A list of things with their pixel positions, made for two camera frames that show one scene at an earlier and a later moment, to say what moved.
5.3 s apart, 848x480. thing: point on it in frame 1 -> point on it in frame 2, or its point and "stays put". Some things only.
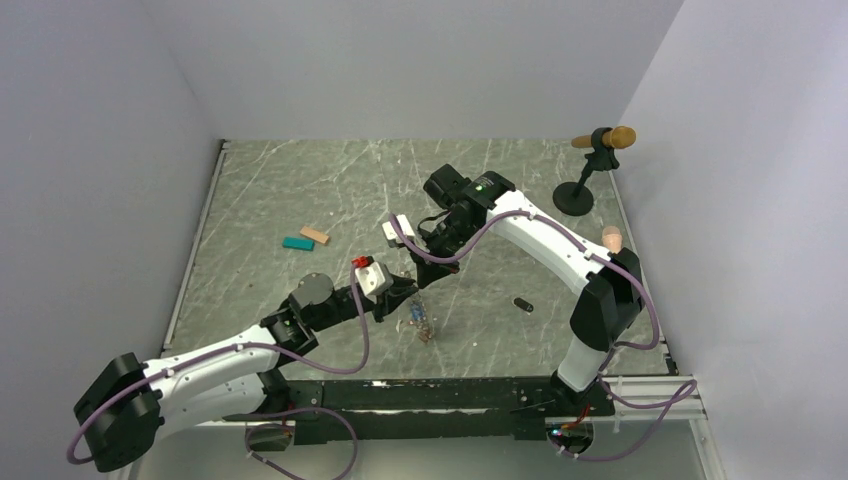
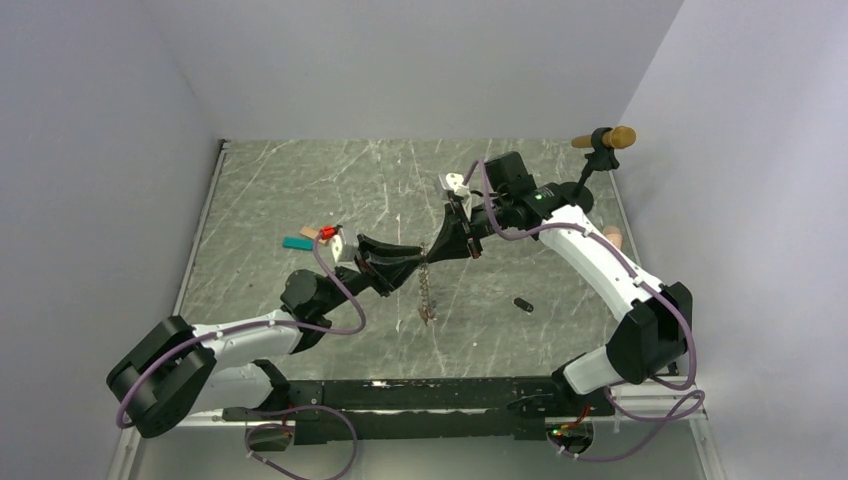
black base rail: (406, 411) stays put
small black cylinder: (522, 304) stays put
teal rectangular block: (299, 243) stays put
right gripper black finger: (429, 271) -> (452, 240)
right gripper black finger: (443, 269) -> (454, 242)
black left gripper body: (380, 305) -> (355, 280)
